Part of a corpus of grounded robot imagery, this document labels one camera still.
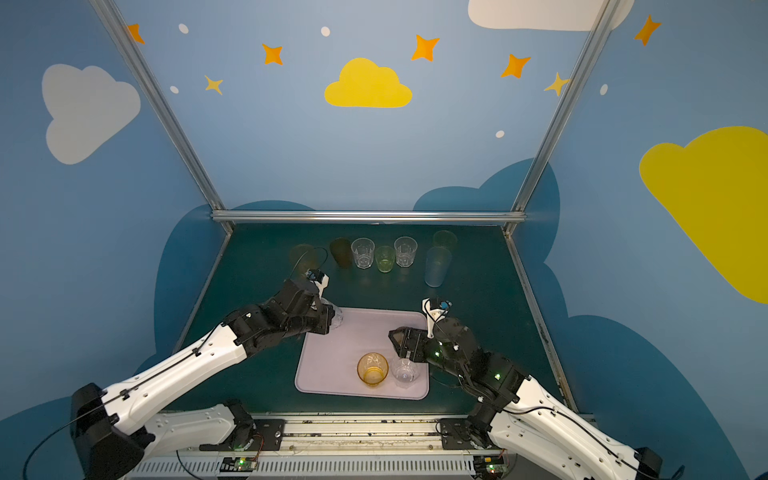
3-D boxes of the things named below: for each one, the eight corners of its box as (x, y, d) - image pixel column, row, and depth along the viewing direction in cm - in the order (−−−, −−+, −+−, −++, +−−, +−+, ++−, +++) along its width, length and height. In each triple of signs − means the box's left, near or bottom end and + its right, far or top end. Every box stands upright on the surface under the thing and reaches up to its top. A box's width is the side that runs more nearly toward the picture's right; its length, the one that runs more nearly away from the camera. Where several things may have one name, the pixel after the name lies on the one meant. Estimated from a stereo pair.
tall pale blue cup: (423, 288, 108) (428, 262, 96) (422, 272, 113) (427, 246, 101) (444, 288, 108) (452, 262, 97) (442, 272, 113) (449, 246, 101)
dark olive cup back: (329, 257, 111) (326, 245, 105) (342, 247, 114) (340, 235, 109) (345, 269, 107) (343, 257, 102) (358, 258, 111) (357, 246, 106)
